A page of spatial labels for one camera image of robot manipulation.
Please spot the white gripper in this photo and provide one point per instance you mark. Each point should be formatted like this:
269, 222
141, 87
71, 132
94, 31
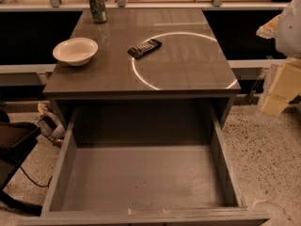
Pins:
291, 32

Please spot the grey top drawer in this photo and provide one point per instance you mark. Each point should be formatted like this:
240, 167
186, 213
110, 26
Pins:
144, 164

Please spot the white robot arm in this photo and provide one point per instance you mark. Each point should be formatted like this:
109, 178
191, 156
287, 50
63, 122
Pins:
286, 30

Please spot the grey drawer cabinet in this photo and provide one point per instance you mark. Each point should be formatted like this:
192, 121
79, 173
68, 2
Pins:
186, 81

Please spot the black snack bar packet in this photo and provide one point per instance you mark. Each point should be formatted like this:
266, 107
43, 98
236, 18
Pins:
144, 48

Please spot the green soda can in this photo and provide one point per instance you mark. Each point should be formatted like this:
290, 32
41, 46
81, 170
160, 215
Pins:
98, 10

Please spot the white ceramic bowl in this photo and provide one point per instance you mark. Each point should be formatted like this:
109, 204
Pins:
75, 52

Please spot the white object under cabinet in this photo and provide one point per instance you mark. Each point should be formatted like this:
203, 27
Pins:
50, 125

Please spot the black chair base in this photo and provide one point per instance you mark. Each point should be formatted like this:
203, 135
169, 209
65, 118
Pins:
17, 140

